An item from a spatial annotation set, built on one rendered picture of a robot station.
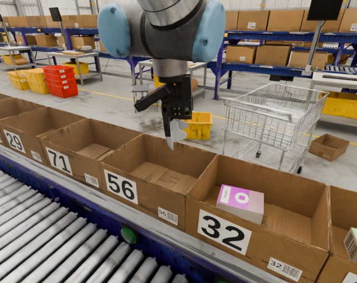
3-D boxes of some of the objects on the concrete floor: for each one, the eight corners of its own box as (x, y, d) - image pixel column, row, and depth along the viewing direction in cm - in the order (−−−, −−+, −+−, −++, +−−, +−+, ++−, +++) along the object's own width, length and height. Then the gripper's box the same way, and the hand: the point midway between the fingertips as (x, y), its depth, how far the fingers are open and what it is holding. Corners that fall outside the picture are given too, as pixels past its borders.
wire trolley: (257, 154, 287) (273, 74, 238) (302, 172, 253) (333, 83, 204) (209, 196, 218) (218, 95, 169) (263, 228, 185) (294, 113, 135)
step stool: (160, 113, 421) (159, 90, 400) (133, 113, 418) (131, 90, 397) (159, 105, 458) (159, 84, 437) (136, 106, 455) (133, 85, 434)
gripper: (188, 79, 51) (193, 155, 62) (191, 69, 62) (195, 135, 72) (152, 81, 53) (163, 155, 63) (161, 71, 63) (169, 136, 73)
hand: (170, 141), depth 67 cm, fingers open, 5 cm apart
